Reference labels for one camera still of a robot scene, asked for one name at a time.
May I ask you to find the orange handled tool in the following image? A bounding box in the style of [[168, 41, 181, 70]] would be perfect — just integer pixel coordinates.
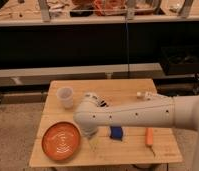
[[145, 128, 156, 156]]

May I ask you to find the thin vertical cable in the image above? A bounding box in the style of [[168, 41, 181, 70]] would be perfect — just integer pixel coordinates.
[[124, 18, 131, 80]]

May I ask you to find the black white striped block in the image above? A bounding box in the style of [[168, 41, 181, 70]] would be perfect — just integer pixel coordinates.
[[98, 100, 109, 107]]

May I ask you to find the blue sponge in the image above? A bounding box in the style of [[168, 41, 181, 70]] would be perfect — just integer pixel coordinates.
[[110, 126, 123, 140]]

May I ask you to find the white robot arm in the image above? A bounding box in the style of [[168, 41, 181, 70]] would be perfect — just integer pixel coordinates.
[[74, 93, 199, 171]]

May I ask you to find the black bin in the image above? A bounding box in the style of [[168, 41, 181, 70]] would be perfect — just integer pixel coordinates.
[[159, 45, 199, 75]]

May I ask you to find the translucent plastic cup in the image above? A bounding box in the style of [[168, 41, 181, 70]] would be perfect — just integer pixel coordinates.
[[56, 87, 73, 109]]

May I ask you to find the orange ceramic bowl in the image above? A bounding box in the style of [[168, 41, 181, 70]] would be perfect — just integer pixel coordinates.
[[41, 122, 80, 161]]

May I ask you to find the small white bottle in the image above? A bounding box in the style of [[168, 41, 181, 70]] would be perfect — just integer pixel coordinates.
[[136, 91, 153, 101]]

